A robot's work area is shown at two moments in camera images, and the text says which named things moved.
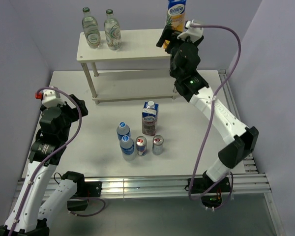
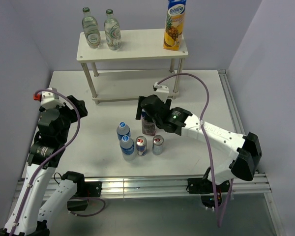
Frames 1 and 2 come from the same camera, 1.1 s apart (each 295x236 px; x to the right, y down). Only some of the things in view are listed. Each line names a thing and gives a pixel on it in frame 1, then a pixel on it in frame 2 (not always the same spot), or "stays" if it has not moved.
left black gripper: (74, 111) stays
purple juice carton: (150, 112) stays
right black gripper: (166, 34) -> (138, 114)
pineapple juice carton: (175, 17) stays
